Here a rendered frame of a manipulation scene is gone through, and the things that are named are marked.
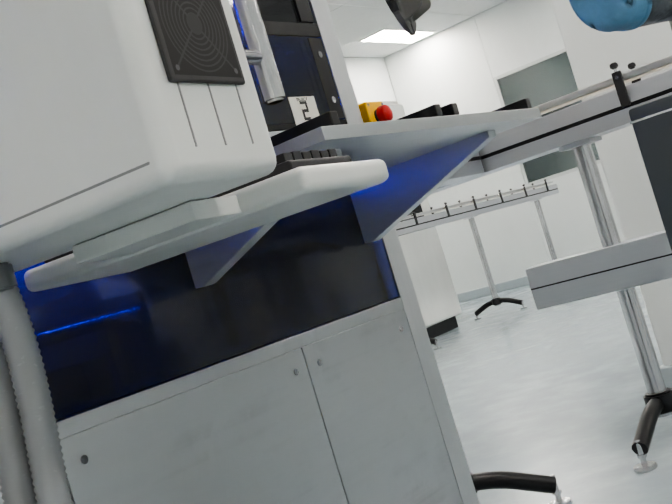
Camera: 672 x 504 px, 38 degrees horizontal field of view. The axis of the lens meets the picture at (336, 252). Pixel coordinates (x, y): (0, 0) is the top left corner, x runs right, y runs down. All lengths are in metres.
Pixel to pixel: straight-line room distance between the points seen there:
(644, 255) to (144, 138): 1.94
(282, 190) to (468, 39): 9.87
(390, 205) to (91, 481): 0.85
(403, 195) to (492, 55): 8.83
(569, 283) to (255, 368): 1.27
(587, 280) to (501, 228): 8.10
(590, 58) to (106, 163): 2.54
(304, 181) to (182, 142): 0.19
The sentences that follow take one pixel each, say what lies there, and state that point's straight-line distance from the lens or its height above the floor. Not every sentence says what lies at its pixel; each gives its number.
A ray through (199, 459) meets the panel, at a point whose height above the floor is 0.47.
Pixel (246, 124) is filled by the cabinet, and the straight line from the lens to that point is 0.96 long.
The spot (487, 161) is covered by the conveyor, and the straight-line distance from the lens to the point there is 2.76.
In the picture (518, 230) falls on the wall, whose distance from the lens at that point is 10.71.
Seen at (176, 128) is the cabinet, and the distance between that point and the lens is 0.87.
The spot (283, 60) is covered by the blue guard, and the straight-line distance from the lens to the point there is 1.98.
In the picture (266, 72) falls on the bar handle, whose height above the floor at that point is 0.91.
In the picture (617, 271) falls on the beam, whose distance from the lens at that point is 2.68.
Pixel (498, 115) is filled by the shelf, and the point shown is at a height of 0.87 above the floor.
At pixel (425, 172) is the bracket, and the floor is 0.83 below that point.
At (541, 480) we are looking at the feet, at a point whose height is 0.08.
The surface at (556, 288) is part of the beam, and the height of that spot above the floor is 0.48.
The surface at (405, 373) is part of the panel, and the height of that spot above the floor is 0.45.
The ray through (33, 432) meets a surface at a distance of 1.09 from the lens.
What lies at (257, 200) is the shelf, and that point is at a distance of 1.05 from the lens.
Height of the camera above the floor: 0.68
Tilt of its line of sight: 1 degrees up
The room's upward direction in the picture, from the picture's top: 17 degrees counter-clockwise
